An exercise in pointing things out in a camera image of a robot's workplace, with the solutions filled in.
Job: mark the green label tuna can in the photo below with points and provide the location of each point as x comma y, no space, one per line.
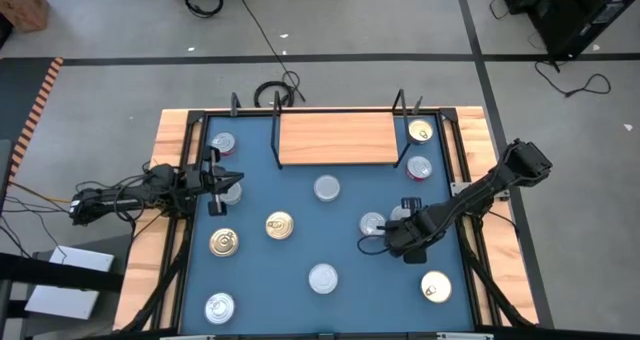
327,188
323,278
234,197
397,214

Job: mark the silver corner bracket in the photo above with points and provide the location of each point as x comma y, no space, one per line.
187,337
465,336

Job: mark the black aluminium table frame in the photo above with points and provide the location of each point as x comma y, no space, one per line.
250,112

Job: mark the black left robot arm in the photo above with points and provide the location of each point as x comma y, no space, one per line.
115,197

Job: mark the blue label seafood can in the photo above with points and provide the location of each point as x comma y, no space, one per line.
224,242
436,286
420,131
279,225

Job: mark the white flat box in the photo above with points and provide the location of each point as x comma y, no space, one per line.
62,302
82,259

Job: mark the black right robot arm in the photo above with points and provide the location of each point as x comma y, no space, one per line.
480,190

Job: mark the blue table mat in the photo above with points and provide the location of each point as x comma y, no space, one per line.
300,260

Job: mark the wooden table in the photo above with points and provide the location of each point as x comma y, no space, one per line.
167,130

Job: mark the black computer tower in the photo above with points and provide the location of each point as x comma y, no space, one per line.
575,15

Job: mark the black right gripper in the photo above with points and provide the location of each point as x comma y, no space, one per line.
410,230

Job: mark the cardboard box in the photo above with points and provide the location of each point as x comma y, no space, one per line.
20,5

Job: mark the red label seafood can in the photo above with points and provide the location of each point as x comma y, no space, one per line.
369,220
219,308
223,143
419,168

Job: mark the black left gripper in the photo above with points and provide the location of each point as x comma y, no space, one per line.
197,180

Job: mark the black support bar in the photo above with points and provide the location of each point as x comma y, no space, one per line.
60,275

